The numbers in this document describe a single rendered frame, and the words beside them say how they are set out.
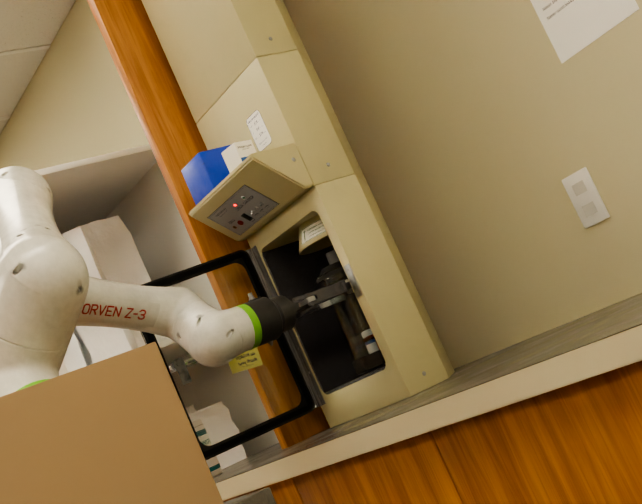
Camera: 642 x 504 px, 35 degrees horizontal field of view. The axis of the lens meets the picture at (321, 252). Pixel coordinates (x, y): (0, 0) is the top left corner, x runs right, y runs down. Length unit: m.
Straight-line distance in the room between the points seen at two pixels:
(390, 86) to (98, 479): 1.48
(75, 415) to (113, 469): 0.08
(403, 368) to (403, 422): 0.47
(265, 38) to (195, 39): 0.21
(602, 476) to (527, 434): 0.12
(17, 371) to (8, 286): 0.11
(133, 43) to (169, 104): 0.17
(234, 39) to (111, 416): 1.12
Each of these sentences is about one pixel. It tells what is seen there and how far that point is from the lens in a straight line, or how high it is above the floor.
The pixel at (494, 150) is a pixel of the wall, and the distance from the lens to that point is 2.29.
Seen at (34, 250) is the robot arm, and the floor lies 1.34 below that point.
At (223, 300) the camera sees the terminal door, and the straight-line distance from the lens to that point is 2.26.
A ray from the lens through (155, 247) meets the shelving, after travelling 3.65.
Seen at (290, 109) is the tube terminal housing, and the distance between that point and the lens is 2.13.
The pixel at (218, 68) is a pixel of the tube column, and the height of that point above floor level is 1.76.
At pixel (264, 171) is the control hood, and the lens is 2.05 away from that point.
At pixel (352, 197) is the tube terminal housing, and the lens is 2.11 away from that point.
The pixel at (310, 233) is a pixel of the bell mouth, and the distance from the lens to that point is 2.17.
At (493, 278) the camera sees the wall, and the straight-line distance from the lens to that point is 2.39.
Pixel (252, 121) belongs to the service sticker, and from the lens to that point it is 2.20.
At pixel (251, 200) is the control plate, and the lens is 2.15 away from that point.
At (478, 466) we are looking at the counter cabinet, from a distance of 1.54.
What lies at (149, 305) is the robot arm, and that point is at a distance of 2.00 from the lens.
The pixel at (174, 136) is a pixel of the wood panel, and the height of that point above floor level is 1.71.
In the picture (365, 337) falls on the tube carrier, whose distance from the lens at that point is 2.14.
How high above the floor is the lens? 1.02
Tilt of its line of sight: 7 degrees up
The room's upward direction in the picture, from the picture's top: 24 degrees counter-clockwise
